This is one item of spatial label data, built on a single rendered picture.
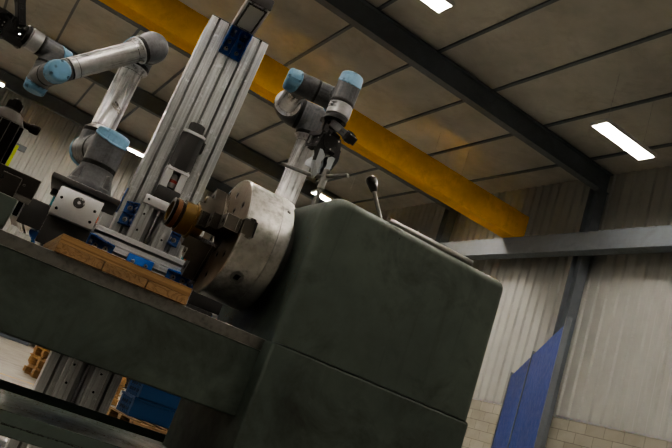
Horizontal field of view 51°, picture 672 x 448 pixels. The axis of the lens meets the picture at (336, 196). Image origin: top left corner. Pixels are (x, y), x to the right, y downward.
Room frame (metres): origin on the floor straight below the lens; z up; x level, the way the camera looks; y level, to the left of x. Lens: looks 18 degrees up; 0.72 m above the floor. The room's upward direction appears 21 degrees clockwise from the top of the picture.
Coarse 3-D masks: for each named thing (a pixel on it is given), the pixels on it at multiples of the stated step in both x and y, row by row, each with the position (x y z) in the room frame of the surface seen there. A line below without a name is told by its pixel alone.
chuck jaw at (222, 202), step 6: (216, 192) 1.82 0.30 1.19; (222, 192) 1.83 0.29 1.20; (210, 198) 1.79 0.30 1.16; (216, 198) 1.81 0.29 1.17; (222, 198) 1.82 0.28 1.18; (228, 198) 1.83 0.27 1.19; (204, 204) 1.77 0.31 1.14; (210, 204) 1.78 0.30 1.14; (216, 204) 1.80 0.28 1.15; (222, 204) 1.81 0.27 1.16; (228, 204) 1.83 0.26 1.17; (204, 210) 1.76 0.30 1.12; (210, 210) 1.78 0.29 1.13; (216, 210) 1.79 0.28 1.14; (222, 210) 1.80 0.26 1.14
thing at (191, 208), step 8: (176, 200) 1.70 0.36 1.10; (168, 208) 1.75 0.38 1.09; (176, 208) 1.70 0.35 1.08; (184, 208) 1.71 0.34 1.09; (192, 208) 1.71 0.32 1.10; (200, 208) 1.72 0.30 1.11; (168, 216) 1.71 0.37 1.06; (176, 216) 1.70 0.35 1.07; (184, 216) 1.70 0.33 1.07; (192, 216) 1.71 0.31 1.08; (168, 224) 1.72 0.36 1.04; (176, 224) 1.72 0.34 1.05; (184, 224) 1.71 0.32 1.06; (192, 224) 1.71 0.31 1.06; (176, 232) 1.75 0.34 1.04; (184, 232) 1.73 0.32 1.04; (192, 232) 1.74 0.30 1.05; (200, 232) 1.74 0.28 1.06
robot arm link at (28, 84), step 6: (36, 60) 2.23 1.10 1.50; (42, 60) 2.22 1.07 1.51; (36, 66) 2.22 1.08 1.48; (30, 72) 2.23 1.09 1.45; (36, 72) 2.18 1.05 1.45; (30, 78) 2.22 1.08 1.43; (36, 78) 2.19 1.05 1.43; (24, 84) 2.23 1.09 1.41; (30, 84) 2.22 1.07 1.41; (36, 84) 2.22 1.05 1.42; (42, 84) 2.20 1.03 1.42; (30, 90) 2.25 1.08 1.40; (36, 90) 2.23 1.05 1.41; (42, 90) 2.24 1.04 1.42
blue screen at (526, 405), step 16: (560, 336) 6.26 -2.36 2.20; (544, 352) 7.08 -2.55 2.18; (560, 352) 6.07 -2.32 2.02; (528, 368) 8.05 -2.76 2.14; (544, 368) 6.78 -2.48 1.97; (512, 384) 9.49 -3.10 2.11; (528, 384) 7.72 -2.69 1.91; (544, 384) 6.51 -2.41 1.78; (512, 400) 8.95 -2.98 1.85; (528, 400) 7.37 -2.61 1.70; (544, 400) 6.26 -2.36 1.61; (512, 416) 8.47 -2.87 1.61; (528, 416) 7.05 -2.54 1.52; (544, 416) 6.07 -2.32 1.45; (496, 432) 9.94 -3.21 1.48; (512, 432) 8.05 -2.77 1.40; (528, 432) 6.76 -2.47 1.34; (544, 432) 6.07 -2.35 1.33
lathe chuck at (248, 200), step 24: (240, 192) 1.77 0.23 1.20; (264, 192) 1.71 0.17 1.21; (240, 216) 1.69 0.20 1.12; (264, 216) 1.67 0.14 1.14; (216, 240) 1.83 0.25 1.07; (240, 240) 1.64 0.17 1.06; (264, 240) 1.66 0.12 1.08; (216, 264) 1.72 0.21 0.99; (240, 264) 1.67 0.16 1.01; (264, 264) 1.68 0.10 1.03; (192, 288) 1.82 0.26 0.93; (216, 288) 1.73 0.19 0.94; (240, 288) 1.72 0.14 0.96
